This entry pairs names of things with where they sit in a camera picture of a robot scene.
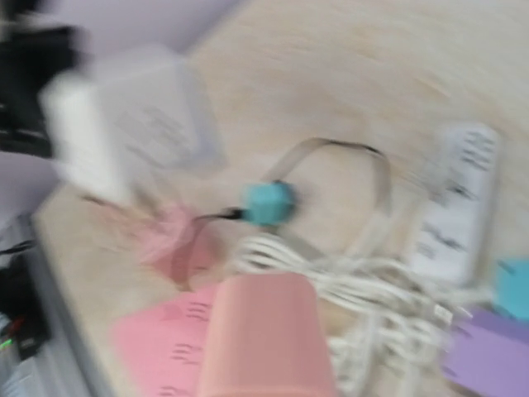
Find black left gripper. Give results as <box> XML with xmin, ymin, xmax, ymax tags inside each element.
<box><xmin>1</xmin><ymin>25</ymin><xmax>80</xmax><ymax>159</ymax></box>

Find white cube socket adapter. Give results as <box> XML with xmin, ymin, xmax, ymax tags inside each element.
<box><xmin>39</xmin><ymin>45</ymin><xmax>225</xmax><ymax>206</ymax></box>

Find teal plug adapter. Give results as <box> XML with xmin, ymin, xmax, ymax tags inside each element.
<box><xmin>242</xmin><ymin>180</ymin><xmax>297</xmax><ymax>227</ymax></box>

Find pink triangular power strip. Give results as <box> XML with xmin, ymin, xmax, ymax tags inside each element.
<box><xmin>111</xmin><ymin>285</ymin><xmax>217</xmax><ymax>396</ymax></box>

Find pink plug adapter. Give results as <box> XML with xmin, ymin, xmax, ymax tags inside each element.
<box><xmin>197</xmin><ymin>273</ymin><xmax>338</xmax><ymax>396</ymax></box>

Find white thick power cord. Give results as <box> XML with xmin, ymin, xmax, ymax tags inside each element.
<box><xmin>235</xmin><ymin>231</ymin><xmax>493</xmax><ymax>397</ymax></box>

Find white power strip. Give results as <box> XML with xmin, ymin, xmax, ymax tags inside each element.
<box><xmin>407</xmin><ymin>122</ymin><xmax>501</xmax><ymax>287</ymax></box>

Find pink cube socket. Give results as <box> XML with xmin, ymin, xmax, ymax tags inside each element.
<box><xmin>136</xmin><ymin>204</ymin><xmax>218</xmax><ymax>289</ymax></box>

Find teal power strip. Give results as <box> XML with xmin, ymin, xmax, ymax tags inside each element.
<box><xmin>493</xmin><ymin>257</ymin><xmax>528</xmax><ymax>322</ymax></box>

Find purple power strip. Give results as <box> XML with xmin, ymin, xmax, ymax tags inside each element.
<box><xmin>441</xmin><ymin>309</ymin><xmax>528</xmax><ymax>397</ymax></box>

